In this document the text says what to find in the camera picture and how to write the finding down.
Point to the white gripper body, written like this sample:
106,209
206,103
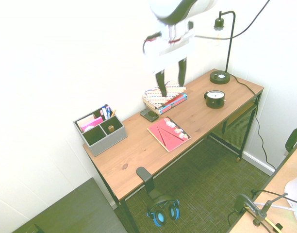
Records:
170,48

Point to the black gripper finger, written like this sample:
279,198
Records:
182,70
161,82

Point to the blue and black headphones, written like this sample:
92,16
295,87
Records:
160,216

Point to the black metal headphone hanger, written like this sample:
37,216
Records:
151,187

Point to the beige paperback book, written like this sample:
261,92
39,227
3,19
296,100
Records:
149,104

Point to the blue and red book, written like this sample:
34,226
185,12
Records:
172,104

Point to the black calculator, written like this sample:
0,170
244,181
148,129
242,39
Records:
149,114

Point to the black desk lamp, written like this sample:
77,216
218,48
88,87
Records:
220,77

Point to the black alarm clock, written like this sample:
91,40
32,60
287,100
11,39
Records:
215,99

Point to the pink book with stickers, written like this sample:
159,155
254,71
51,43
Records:
168,136

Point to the orange pencil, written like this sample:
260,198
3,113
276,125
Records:
113,113

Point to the blue marker pen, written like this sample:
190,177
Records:
106,109

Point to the grey fabric desk organizer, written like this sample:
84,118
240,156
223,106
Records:
109,140

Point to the pink notepad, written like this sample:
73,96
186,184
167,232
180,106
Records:
91,122

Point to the beige notepad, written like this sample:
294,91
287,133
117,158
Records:
85,120

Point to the white tape roll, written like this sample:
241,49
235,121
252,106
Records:
89,128

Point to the black table clamp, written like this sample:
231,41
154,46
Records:
243,202
292,139

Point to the wooden desk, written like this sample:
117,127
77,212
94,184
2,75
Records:
125,213

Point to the dark grey cabinet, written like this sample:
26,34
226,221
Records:
70,208

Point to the white round base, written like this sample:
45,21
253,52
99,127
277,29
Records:
294,191

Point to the yellow strip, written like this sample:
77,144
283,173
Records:
269,222

